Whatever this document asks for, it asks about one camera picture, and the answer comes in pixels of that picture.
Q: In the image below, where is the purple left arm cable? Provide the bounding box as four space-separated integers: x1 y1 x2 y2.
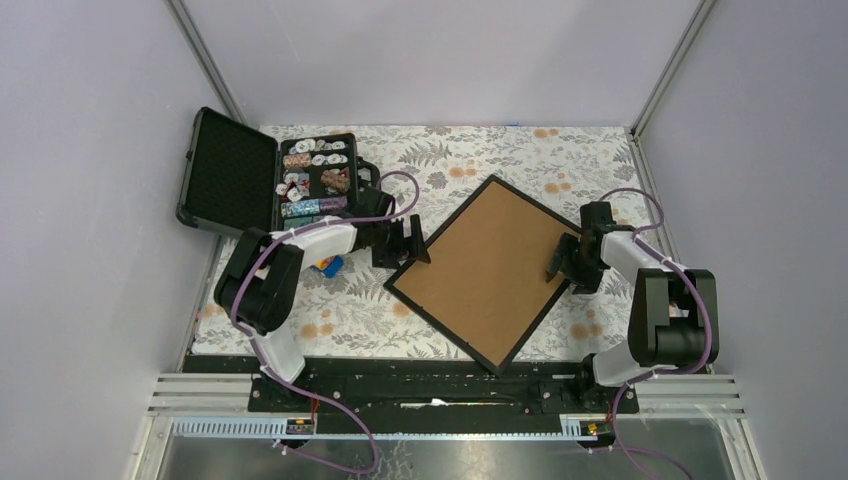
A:
228 170 422 477

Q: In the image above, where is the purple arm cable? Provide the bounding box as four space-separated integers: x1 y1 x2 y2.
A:
589 187 717 480
228 170 422 477

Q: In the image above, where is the orange blue toy block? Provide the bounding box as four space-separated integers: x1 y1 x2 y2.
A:
311 256 344 278

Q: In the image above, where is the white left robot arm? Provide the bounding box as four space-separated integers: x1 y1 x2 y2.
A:
213 188 430 411

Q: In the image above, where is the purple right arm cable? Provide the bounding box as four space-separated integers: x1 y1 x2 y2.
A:
589 187 717 480

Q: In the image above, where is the left aluminium corner post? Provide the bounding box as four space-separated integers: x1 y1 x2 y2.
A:
164 0 248 124

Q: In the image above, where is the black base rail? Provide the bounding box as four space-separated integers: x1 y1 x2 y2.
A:
247 358 639 435

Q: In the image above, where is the black poker chip case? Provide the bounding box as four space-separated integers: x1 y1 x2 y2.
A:
176 107 381 238

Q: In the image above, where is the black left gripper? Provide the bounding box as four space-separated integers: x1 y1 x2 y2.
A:
372 215 431 270

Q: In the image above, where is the right aluminium corner post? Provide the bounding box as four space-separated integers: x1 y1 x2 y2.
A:
630 0 719 141

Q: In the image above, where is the black picture frame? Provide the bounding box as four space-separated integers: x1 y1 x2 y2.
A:
382 173 584 377

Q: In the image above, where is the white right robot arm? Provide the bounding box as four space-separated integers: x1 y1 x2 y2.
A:
546 201 719 412

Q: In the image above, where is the aluminium corner post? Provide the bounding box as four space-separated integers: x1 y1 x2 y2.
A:
630 0 719 141
164 0 248 124

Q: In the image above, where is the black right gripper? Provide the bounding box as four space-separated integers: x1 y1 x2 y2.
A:
545 232 605 296

